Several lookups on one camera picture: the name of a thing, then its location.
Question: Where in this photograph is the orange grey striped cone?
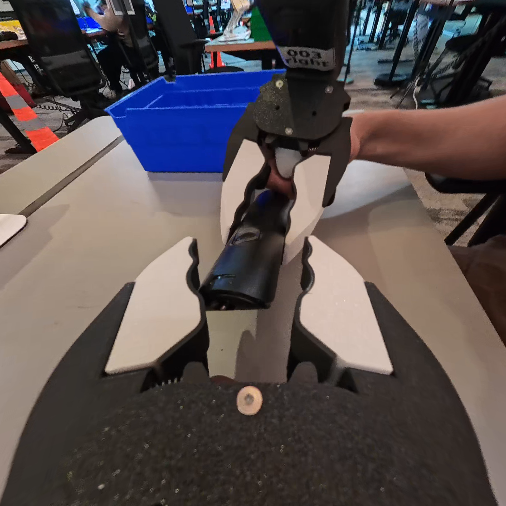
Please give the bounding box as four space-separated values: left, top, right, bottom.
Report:
0 71 60 153

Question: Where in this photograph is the person's right hand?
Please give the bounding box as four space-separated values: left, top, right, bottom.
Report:
266 114 365 198

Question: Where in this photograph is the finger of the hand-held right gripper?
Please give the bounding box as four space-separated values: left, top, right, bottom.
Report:
282 153 333 266
219 138 272 246

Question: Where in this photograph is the grey desk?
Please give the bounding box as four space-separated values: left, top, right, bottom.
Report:
0 115 506 506

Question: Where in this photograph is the white tilted board stand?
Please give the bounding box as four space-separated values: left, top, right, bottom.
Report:
218 0 254 42

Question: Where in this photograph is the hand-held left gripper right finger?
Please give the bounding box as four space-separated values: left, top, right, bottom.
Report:
287 235 394 384

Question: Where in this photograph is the small orange traffic cone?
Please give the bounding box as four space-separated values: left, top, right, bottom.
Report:
209 16 227 70

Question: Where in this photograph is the black office chair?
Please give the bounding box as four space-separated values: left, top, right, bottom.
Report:
8 0 108 121
425 172 506 247

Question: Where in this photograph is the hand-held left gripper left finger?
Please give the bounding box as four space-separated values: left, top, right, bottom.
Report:
105 236 210 381

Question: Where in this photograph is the black remote control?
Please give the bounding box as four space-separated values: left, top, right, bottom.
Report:
198 190 296 312

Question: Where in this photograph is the green plastic bin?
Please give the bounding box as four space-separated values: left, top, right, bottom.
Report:
250 6 277 42

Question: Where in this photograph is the person's right forearm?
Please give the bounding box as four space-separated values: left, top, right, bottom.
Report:
358 95 506 182

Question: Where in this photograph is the wooden table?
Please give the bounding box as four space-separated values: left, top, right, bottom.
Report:
205 39 278 61

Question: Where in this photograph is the blue plastic bin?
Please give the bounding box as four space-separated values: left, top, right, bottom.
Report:
105 69 287 174

